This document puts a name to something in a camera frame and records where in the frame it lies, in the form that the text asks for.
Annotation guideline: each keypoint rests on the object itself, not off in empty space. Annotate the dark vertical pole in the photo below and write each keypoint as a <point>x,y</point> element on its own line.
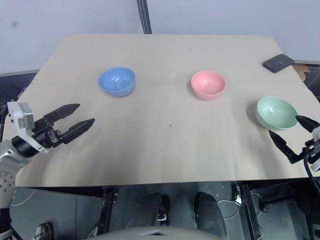
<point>144,16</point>

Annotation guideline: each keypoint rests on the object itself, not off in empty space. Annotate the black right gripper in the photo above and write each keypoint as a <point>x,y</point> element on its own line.
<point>308,151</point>

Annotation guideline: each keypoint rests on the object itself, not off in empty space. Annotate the green bowl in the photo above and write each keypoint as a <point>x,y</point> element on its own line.
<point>276,113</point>

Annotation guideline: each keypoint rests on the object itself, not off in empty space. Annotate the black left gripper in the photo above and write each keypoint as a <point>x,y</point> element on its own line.
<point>46,133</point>

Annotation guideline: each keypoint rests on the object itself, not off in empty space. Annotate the pink bowl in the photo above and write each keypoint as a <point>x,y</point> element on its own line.
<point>208,84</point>

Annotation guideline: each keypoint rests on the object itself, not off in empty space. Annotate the black table leg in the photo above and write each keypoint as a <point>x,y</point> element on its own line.
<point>248,211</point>
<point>106,210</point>

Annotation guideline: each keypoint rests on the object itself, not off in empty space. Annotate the grey robot torso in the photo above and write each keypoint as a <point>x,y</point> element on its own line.
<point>152,233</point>

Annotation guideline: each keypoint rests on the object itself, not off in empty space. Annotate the blue bowl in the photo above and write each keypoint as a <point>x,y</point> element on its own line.
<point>117,81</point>

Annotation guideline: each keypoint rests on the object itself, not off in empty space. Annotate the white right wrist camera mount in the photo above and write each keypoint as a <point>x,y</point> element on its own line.
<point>317,133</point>

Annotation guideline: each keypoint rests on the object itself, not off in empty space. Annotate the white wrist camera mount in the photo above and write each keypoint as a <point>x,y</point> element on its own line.
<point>21,116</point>
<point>317,133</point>

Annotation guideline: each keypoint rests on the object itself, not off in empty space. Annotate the dark rounded robot foot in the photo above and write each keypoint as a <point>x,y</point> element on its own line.
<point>208,212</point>
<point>160,206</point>

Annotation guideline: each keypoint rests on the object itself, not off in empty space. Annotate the black flat rectangular device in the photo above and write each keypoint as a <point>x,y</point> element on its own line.
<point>278,63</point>

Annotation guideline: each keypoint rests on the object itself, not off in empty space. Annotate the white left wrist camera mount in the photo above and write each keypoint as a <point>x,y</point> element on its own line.
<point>21,116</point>

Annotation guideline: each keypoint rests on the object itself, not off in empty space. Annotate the brown cardboard piece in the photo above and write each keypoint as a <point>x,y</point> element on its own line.
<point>302,70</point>

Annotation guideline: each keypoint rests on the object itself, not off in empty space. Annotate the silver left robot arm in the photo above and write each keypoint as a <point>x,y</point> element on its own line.
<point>10,152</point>

